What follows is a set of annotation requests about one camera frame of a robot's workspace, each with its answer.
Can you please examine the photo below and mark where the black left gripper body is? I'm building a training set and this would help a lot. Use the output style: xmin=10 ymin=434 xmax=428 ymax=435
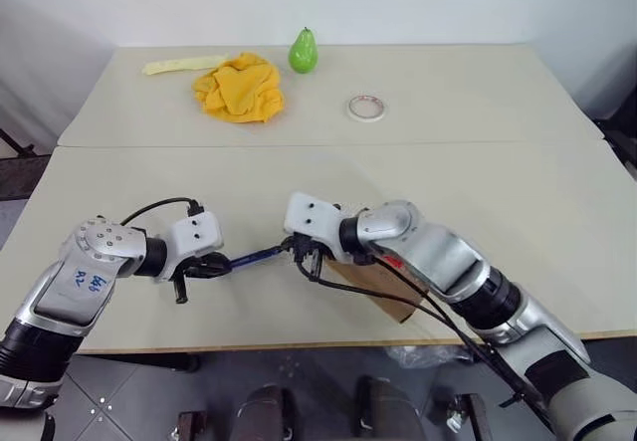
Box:
xmin=171 ymin=252 xmax=206 ymax=306

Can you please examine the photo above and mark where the blue pen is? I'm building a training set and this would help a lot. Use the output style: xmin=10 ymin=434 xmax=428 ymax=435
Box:
xmin=228 ymin=245 xmax=284 ymax=270

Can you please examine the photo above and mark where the white tape roll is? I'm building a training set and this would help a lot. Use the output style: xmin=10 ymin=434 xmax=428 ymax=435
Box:
xmin=346 ymin=94 xmax=388 ymax=123

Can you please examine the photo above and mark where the crumpled yellow cloth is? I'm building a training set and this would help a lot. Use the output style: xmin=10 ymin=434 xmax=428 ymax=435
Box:
xmin=192 ymin=51 xmax=287 ymax=125

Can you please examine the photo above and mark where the clear plastic bag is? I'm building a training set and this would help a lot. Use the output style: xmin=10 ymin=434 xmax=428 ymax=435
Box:
xmin=386 ymin=342 xmax=475 ymax=368

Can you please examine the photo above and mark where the black metal stand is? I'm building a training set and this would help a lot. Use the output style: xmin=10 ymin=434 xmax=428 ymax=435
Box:
xmin=0 ymin=126 xmax=37 ymax=159

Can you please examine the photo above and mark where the brown cardboard box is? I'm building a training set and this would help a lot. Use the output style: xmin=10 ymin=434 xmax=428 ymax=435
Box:
xmin=322 ymin=254 xmax=430 ymax=324

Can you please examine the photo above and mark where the brown wooden block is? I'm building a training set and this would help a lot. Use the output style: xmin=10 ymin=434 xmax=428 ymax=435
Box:
xmin=446 ymin=392 xmax=495 ymax=441
xmin=176 ymin=410 xmax=208 ymax=441

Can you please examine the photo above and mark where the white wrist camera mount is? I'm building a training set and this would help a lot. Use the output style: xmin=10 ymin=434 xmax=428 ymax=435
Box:
xmin=283 ymin=191 xmax=344 ymax=260
xmin=153 ymin=210 xmax=224 ymax=284

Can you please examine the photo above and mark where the black chair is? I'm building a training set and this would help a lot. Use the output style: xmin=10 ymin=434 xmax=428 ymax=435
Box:
xmin=591 ymin=116 xmax=637 ymax=184

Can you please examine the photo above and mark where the dark rounded shape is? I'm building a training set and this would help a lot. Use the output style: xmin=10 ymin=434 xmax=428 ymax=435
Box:
xmin=232 ymin=384 xmax=296 ymax=441
xmin=354 ymin=374 xmax=425 ymax=441

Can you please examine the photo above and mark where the pale yellow banana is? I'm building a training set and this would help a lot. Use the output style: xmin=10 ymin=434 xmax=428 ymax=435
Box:
xmin=141 ymin=53 xmax=232 ymax=78

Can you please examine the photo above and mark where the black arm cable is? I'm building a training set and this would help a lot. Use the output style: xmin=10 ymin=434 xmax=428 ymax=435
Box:
xmin=296 ymin=256 xmax=554 ymax=433
xmin=120 ymin=196 xmax=206 ymax=226

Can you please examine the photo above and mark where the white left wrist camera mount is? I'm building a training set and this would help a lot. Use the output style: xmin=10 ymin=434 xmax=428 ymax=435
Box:
xmin=153 ymin=210 xmax=224 ymax=284

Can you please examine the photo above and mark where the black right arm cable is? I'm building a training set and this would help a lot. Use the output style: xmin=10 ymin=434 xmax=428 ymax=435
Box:
xmin=296 ymin=256 xmax=554 ymax=433

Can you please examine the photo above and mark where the green pear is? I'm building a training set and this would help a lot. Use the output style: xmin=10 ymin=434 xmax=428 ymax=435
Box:
xmin=288 ymin=26 xmax=320 ymax=76

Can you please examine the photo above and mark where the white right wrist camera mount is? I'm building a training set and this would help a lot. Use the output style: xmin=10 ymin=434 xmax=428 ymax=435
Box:
xmin=283 ymin=191 xmax=344 ymax=260

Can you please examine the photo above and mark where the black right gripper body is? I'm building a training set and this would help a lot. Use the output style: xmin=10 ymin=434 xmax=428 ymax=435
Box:
xmin=292 ymin=234 xmax=329 ymax=279

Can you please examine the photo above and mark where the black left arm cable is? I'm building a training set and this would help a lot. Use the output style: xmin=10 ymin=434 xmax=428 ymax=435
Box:
xmin=120 ymin=196 xmax=206 ymax=226

